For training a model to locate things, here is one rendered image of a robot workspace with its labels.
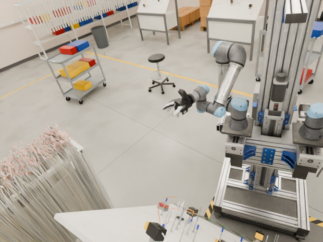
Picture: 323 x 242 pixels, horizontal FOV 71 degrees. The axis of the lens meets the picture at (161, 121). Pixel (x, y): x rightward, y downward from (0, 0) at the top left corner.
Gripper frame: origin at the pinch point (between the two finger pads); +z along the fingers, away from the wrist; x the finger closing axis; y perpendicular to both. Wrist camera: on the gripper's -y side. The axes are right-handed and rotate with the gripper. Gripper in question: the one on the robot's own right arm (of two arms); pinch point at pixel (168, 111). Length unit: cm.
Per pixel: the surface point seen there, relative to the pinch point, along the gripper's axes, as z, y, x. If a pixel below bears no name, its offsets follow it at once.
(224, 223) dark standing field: -33, 154, -40
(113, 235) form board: 65, -8, -41
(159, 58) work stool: -184, 122, 225
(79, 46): -88, 102, 355
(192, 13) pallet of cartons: -539, 186, 457
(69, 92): -37, 193, 366
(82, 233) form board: 72, -16, -36
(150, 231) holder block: 55, -11, -50
